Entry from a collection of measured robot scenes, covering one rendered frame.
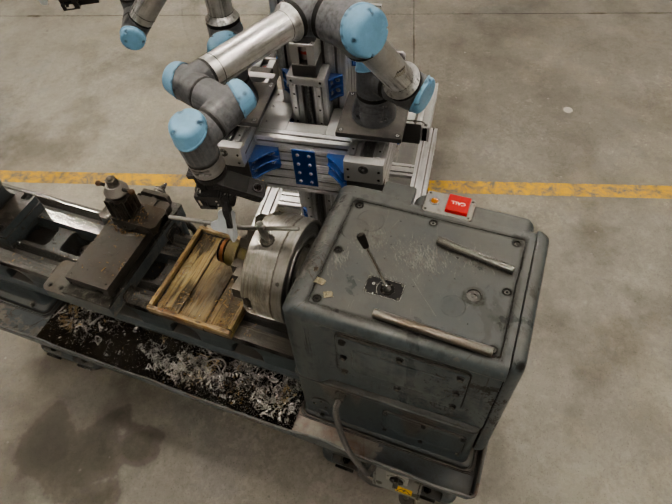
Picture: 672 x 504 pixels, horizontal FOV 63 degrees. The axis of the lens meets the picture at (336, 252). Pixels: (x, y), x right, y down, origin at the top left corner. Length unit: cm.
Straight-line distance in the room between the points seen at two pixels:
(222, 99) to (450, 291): 68
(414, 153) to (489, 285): 190
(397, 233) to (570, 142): 242
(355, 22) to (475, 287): 68
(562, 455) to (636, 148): 201
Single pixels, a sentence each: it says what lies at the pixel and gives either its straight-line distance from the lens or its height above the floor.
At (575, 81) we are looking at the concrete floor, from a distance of 426.
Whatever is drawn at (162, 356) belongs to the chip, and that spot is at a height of 56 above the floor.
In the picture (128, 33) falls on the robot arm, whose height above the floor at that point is 149.
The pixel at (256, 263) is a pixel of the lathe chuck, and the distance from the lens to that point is 148.
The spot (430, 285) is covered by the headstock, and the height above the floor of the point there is 125.
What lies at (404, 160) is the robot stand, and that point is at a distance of 316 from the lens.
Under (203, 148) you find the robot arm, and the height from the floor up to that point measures 165.
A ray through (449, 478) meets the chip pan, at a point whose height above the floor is 54.
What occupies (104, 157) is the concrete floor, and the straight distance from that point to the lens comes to 390.
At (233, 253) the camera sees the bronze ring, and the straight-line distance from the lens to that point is 163.
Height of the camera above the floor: 239
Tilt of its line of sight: 53 degrees down
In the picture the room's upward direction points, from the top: 5 degrees counter-clockwise
